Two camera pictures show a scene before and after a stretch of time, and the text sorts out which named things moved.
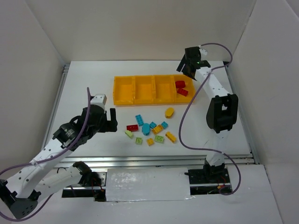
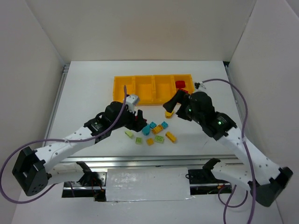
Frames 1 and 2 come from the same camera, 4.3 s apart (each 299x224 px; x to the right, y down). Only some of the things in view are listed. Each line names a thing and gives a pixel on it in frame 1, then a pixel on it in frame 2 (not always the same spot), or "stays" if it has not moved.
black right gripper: (187, 64) -> (183, 105)
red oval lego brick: (180, 84) stays
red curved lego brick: (183, 92) stays
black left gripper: (108, 123) -> (137, 122)
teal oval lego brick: (145, 129) stays
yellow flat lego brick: (157, 129) stays
